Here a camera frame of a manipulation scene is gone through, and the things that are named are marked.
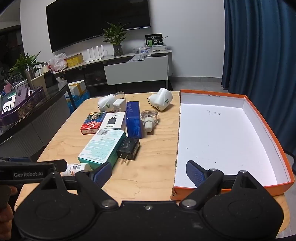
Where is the red playing card box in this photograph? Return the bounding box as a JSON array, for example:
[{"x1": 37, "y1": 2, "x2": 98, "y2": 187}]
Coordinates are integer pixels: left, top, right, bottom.
[{"x1": 80, "y1": 111, "x2": 106, "y2": 135}]

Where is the teal white carton box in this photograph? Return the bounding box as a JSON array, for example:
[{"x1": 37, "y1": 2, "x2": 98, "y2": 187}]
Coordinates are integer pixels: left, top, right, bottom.
[{"x1": 78, "y1": 128, "x2": 126, "y2": 169}]

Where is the black green display box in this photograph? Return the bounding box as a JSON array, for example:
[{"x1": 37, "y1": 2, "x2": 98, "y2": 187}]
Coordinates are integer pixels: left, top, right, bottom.
[{"x1": 145, "y1": 34, "x2": 164, "y2": 47}]

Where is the potted green plant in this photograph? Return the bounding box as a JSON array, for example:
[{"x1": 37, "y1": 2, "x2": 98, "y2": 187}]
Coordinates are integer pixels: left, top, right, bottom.
[{"x1": 102, "y1": 22, "x2": 129, "y2": 57}]

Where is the white tv console cabinet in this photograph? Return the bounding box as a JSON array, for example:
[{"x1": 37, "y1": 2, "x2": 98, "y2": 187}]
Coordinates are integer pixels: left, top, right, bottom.
[{"x1": 55, "y1": 50, "x2": 173, "y2": 88}]

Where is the blue plastic bag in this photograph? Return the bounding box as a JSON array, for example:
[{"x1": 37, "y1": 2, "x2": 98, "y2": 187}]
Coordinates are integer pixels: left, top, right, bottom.
[{"x1": 66, "y1": 90, "x2": 90, "y2": 114}]

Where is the white usb charger cube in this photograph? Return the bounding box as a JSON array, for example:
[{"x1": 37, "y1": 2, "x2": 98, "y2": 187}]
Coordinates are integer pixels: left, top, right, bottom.
[{"x1": 113, "y1": 98, "x2": 126, "y2": 112}]

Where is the white yellow floor box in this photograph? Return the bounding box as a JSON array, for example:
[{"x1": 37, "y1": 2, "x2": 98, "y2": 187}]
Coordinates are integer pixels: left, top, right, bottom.
[{"x1": 68, "y1": 80, "x2": 86, "y2": 96}]

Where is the blue curtain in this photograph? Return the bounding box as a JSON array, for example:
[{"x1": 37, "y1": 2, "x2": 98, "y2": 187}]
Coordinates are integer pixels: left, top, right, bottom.
[{"x1": 222, "y1": 1, "x2": 295, "y2": 154}]

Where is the orange white cardboard box lid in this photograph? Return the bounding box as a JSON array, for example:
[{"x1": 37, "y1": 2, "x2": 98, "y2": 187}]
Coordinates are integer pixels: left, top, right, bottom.
[{"x1": 171, "y1": 90, "x2": 295, "y2": 200}]

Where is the large black television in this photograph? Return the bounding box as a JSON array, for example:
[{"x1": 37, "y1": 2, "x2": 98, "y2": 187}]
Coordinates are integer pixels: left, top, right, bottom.
[{"x1": 46, "y1": 0, "x2": 151, "y2": 52}]

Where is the white pill bottle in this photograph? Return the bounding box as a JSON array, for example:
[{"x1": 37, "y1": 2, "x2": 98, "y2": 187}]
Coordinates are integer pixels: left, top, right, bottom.
[{"x1": 61, "y1": 163, "x2": 91, "y2": 176}]

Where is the black wall charger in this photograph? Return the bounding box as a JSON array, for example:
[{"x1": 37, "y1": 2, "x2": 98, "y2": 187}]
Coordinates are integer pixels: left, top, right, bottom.
[{"x1": 116, "y1": 138, "x2": 140, "y2": 162}]

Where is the left hand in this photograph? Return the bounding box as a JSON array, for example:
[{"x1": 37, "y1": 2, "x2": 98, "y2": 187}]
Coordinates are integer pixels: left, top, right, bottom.
[{"x1": 0, "y1": 186, "x2": 18, "y2": 240}]

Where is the purple storage box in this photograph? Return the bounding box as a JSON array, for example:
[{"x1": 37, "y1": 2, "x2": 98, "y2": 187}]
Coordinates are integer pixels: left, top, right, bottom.
[{"x1": 1, "y1": 86, "x2": 45, "y2": 126}]

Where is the yellow cardboard box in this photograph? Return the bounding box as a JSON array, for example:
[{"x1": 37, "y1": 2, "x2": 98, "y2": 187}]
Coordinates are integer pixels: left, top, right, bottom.
[{"x1": 66, "y1": 53, "x2": 84, "y2": 67}]

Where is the blue plastic case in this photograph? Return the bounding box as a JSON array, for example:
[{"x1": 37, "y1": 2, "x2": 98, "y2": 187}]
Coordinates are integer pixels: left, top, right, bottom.
[{"x1": 125, "y1": 101, "x2": 142, "y2": 138}]

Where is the white charger retail box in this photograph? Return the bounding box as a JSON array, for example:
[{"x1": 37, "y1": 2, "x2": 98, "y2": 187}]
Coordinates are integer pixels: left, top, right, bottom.
[{"x1": 99, "y1": 112, "x2": 125, "y2": 131}]

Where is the black side cabinet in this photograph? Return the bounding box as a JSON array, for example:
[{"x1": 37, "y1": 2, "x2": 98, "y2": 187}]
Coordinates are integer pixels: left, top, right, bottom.
[{"x1": 1, "y1": 79, "x2": 70, "y2": 162}]

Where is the white router with antennas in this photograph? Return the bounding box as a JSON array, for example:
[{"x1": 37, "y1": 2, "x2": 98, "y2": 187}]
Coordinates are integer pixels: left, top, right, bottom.
[{"x1": 85, "y1": 45, "x2": 104, "y2": 62}]

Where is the white plastic bag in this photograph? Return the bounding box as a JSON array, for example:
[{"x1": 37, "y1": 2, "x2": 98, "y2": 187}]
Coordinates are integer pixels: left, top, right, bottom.
[{"x1": 49, "y1": 52, "x2": 68, "y2": 72}]

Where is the white plug-in vaporizer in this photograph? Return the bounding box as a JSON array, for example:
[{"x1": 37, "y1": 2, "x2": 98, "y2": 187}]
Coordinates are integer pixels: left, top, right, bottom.
[{"x1": 148, "y1": 88, "x2": 173, "y2": 111}]

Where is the clear liquid refill bottle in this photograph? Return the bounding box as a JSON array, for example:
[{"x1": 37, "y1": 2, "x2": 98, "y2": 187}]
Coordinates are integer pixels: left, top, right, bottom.
[{"x1": 140, "y1": 110, "x2": 159, "y2": 133}]

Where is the white vaporizer with clear bottle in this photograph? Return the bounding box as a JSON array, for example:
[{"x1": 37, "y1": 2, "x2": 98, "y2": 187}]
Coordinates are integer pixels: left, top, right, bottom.
[{"x1": 97, "y1": 91, "x2": 126, "y2": 113}]

